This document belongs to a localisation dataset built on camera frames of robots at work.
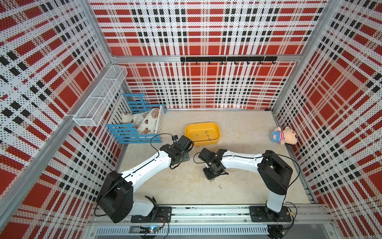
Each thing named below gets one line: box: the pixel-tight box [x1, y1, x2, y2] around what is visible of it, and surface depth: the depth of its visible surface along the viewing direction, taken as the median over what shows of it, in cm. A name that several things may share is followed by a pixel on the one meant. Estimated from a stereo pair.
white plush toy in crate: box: [121, 108, 160, 134], surface depth 107 cm
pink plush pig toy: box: [270, 126, 298, 146], surface depth 98 cm
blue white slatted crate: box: [105, 93, 167, 145], surface depth 106 cm
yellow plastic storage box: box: [185, 121, 221, 146], surface depth 109 cm
